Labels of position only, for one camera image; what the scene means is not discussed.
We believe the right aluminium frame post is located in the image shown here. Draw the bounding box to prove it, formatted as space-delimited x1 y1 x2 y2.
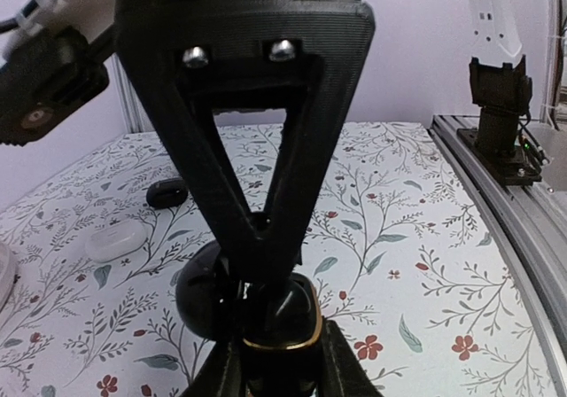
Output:
112 54 144 134

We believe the floral tablecloth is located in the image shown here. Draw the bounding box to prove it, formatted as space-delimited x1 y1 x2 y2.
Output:
1 122 566 396

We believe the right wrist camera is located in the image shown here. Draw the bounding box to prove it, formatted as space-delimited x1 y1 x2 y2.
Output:
1 0 113 146

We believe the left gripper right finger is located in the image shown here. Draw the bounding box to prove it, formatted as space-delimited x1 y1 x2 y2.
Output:
321 319 383 397

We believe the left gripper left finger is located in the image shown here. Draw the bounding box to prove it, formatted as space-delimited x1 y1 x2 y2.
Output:
181 341 244 397

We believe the white oval earbud case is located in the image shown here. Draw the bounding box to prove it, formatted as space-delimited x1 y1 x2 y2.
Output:
84 220 147 263

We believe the black earbud charging case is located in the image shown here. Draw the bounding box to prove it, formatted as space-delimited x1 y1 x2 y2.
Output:
175 241 322 396

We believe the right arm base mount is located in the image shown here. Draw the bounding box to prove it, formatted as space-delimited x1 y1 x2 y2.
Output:
456 111 549 186

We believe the aluminium front rail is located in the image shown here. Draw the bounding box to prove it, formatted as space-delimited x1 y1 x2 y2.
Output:
430 115 566 396

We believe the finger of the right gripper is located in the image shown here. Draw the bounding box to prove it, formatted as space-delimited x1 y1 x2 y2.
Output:
114 0 375 282

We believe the spiral patterned plate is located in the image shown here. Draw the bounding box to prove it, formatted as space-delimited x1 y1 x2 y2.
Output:
0 243 17 308

